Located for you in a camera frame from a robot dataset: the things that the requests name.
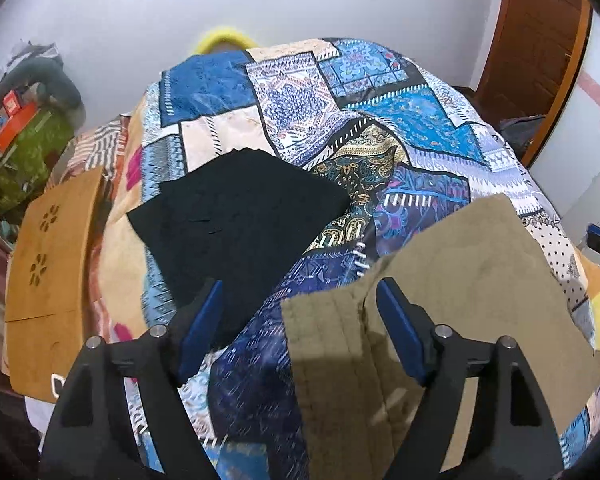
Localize blue patchwork bedspread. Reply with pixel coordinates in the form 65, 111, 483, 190
92, 38, 600, 479

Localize wooden lap desk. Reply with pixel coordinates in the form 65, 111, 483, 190
5, 166, 104, 403

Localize orange box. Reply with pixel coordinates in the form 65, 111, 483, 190
0, 102, 38, 152

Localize folded black garment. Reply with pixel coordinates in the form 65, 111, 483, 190
126, 147, 352, 346

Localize striped blanket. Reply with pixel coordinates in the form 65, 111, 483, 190
55, 115, 130, 183

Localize brown wooden door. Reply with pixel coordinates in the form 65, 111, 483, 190
477, 0, 592, 167

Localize yellow curved headboard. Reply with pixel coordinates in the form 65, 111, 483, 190
193, 27, 258, 55

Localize olive khaki pants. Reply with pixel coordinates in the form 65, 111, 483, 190
282, 195, 600, 479

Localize green patterned bag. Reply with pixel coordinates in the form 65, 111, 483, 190
0, 107, 74, 216

